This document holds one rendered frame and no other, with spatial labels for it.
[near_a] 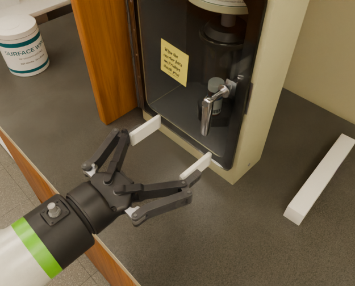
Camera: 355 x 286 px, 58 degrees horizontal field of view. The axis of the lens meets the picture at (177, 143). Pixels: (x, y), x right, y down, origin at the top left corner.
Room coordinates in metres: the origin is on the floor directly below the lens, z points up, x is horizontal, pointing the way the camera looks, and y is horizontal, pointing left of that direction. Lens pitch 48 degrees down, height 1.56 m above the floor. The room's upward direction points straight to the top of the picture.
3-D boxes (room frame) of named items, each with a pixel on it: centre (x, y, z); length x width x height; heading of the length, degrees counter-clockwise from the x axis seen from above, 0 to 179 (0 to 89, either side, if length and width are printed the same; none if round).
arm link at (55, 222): (0.21, 0.16, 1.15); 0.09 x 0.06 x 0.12; 45
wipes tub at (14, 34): (0.90, 0.49, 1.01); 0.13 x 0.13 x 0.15
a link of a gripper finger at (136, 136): (0.40, 0.06, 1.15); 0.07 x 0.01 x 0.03; 135
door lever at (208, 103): (0.43, -0.07, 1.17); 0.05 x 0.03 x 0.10; 135
